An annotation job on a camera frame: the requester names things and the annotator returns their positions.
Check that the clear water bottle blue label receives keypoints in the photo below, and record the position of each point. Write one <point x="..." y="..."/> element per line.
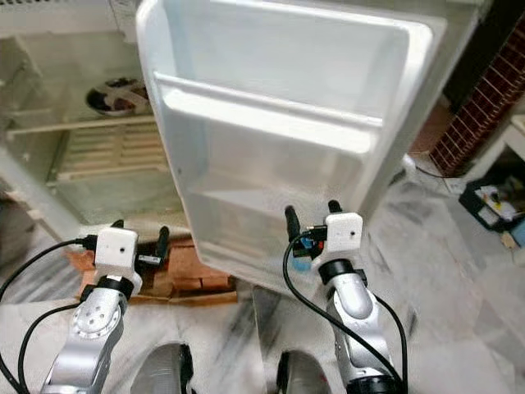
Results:
<point x="299" y="261"/>

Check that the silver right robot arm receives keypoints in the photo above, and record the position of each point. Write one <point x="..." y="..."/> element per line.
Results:
<point x="353" y="304"/>

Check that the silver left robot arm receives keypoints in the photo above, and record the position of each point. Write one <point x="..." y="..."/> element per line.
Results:
<point x="86" y="328"/>

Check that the white fridge shelf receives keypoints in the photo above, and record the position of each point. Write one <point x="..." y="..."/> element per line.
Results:
<point x="82" y="125"/>

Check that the white fridge door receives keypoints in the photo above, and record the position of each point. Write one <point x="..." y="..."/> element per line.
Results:
<point x="295" y="49"/>

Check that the white fridge body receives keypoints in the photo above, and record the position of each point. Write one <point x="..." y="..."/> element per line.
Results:
<point x="41" y="74"/>

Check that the red brick stack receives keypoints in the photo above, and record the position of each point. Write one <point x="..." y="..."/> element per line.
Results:
<point x="197" y="275"/>

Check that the slatted cream crisper cover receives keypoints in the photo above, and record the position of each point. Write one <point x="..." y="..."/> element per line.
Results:
<point x="111" y="152"/>

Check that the dark round bowl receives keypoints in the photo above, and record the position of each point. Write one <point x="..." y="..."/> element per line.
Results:
<point x="116" y="98"/>

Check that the grey right robot leg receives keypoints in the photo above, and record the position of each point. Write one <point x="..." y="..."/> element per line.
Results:
<point x="303" y="377"/>

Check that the black plastic crate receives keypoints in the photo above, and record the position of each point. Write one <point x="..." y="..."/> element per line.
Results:
<point x="492" y="205"/>

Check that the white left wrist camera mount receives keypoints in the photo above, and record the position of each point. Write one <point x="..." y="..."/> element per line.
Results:
<point x="116" y="250"/>

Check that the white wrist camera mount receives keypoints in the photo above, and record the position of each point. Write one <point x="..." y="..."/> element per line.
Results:
<point x="116" y="250"/>
<point x="343" y="235"/>

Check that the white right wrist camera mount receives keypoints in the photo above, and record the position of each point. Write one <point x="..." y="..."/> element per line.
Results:
<point x="343" y="235"/>

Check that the red brick lattice wall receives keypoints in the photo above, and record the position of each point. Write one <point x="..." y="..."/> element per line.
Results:
<point x="480" y="107"/>

